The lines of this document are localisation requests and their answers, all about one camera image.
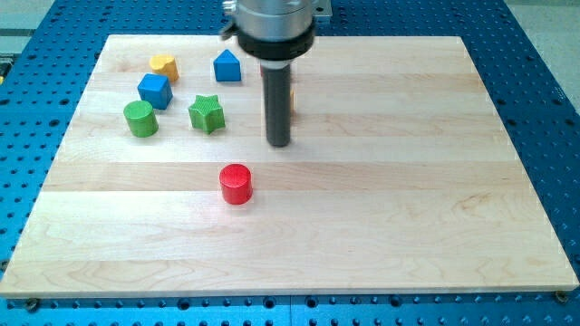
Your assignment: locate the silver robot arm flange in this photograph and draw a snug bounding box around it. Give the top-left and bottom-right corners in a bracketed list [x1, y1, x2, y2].
[220, 0, 333, 62]

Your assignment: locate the green star block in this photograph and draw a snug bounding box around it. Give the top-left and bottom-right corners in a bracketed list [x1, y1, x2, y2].
[188, 95, 226, 134]

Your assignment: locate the blue triangle block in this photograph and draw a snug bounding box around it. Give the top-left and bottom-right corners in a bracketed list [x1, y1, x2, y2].
[213, 49, 241, 82]

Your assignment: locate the green cylinder block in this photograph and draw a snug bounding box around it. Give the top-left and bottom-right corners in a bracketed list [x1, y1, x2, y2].
[123, 101, 159, 138]

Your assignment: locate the light wooden board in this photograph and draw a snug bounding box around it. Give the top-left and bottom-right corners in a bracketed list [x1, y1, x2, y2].
[1, 34, 578, 298]

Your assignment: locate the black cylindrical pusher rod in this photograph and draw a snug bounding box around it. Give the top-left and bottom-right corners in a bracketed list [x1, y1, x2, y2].
[260, 60, 291, 148]

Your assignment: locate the yellow hexagon block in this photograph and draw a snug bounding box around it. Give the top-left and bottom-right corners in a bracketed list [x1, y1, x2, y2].
[290, 89, 295, 119]

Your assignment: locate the yellow heart block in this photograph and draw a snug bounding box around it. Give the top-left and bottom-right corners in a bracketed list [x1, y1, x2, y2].
[149, 54, 179, 82]

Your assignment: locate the red cylinder block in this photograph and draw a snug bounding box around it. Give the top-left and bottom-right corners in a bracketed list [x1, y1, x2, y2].
[218, 164, 253, 205]

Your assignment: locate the blue cube block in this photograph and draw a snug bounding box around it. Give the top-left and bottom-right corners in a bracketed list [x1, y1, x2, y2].
[137, 73, 173, 110]

